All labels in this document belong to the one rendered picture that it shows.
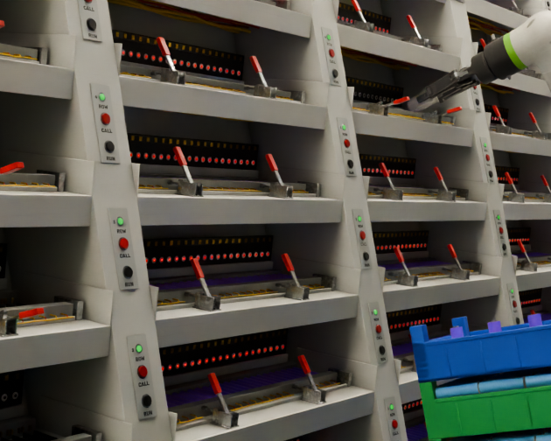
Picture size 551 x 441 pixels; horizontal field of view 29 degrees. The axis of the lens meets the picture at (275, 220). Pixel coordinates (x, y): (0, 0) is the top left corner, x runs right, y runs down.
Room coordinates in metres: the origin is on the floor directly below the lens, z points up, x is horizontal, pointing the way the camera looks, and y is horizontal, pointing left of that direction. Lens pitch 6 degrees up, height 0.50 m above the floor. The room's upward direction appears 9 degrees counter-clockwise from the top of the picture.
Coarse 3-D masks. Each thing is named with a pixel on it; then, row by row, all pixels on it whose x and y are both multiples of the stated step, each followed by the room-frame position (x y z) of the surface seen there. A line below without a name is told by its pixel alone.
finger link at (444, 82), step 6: (450, 72) 2.49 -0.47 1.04; (456, 72) 2.48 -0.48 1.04; (444, 78) 2.50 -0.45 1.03; (450, 78) 2.49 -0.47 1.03; (456, 78) 2.48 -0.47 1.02; (432, 84) 2.53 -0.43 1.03; (438, 84) 2.52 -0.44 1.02; (444, 84) 2.50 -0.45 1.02; (450, 84) 2.50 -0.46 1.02; (432, 90) 2.53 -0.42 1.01; (438, 90) 2.52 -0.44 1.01
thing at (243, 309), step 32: (160, 256) 1.90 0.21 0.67; (192, 256) 1.98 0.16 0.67; (224, 256) 2.05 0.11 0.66; (256, 256) 2.14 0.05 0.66; (288, 256) 1.99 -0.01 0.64; (160, 288) 1.80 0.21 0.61; (192, 288) 1.81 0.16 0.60; (224, 288) 1.87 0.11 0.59; (256, 288) 1.95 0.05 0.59; (288, 288) 1.98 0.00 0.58; (320, 288) 2.14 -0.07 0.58; (352, 288) 2.12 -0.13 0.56; (160, 320) 1.63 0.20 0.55; (192, 320) 1.69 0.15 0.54; (224, 320) 1.76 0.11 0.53; (256, 320) 1.84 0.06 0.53; (288, 320) 1.92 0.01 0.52; (320, 320) 2.01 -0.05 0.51
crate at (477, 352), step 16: (464, 320) 1.68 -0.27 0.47; (416, 336) 1.52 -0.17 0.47; (448, 336) 1.65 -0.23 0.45; (464, 336) 1.68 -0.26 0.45; (480, 336) 1.48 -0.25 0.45; (496, 336) 1.47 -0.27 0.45; (512, 336) 1.46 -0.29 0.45; (528, 336) 1.45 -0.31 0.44; (544, 336) 1.44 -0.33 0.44; (416, 352) 1.52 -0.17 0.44; (432, 352) 1.51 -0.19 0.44; (448, 352) 1.50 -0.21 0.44; (464, 352) 1.49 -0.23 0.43; (480, 352) 1.48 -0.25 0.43; (496, 352) 1.47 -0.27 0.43; (512, 352) 1.46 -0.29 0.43; (528, 352) 1.45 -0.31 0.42; (544, 352) 1.44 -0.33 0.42; (416, 368) 1.53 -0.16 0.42; (432, 368) 1.51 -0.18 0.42; (448, 368) 1.50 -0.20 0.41; (464, 368) 1.49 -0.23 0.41; (480, 368) 1.48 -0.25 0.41; (496, 368) 1.47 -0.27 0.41; (512, 368) 1.46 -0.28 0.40; (528, 368) 1.45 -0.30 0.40
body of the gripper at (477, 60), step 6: (480, 54) 2.47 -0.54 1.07; (474, 60) 2.48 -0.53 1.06; (480, 60) 2.47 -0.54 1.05; (468, 66) 2.49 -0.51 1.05; (474, 66) 2.48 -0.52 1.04; (480, 66) 2.47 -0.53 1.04; (486, 66) 2.46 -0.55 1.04; (468, 72) 2.49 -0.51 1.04; (474, 72) 2.48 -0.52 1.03; (480, 72) 2.47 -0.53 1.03; (486, 72) 2.47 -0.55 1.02; (462, 78) 2.50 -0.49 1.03; (468, 78) 2.50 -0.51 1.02; (474, 78) 2.52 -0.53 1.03; (480, 78) 2.48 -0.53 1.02; (486, 78) 2.48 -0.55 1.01; (492, 78) 2.48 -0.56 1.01; (498, 78) 2.50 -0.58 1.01
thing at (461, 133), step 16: (352, 96) 2.19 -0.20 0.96; (352, 112) 2.20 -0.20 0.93; (464, 112) 2.70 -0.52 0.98; (368, 128) 2.26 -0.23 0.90; (384, 128) 2.32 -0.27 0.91; (400, 128) 2.38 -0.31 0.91; (416, 128) 2.44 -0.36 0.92; (432, 128) 2.50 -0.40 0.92; (448, 128) 2.57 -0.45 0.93; (464, 128) 2.65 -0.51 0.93; (464, 144) 2.66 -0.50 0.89
